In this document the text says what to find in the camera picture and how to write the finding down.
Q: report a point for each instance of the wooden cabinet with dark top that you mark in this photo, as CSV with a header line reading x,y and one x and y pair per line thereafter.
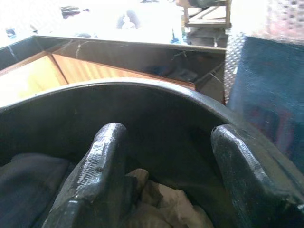
x,y
95,71

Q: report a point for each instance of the wooden frame stool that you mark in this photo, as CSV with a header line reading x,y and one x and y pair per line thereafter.
x,y
206,23

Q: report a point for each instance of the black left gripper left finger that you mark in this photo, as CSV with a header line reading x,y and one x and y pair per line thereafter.
x,y
102,171

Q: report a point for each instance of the beige crumpled cloth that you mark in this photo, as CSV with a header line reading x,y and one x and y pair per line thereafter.
x,y
166,204

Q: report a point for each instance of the black laundry basket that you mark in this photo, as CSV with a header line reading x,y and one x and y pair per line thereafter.
x,y
166,114

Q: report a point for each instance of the dark crumpled garment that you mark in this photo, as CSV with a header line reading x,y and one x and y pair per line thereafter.
x,y
28,190

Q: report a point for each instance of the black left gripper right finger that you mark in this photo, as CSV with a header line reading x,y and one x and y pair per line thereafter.
x,y
242,171

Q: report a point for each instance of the clear bubble wrap sheet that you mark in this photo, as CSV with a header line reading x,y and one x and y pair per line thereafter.
x,y
234,59

